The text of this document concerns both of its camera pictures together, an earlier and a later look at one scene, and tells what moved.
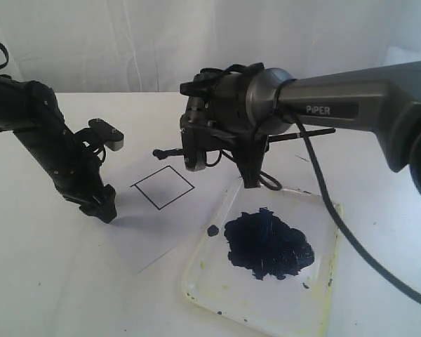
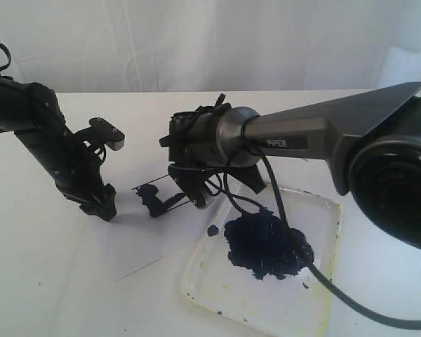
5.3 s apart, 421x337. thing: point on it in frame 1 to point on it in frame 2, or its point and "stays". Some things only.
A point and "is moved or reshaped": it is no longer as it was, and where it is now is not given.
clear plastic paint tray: (262, 266) stays
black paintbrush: (158, 154) is moved or reshaped
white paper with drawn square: (163, 206) is moved or reshaped
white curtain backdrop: (143, 46) stays
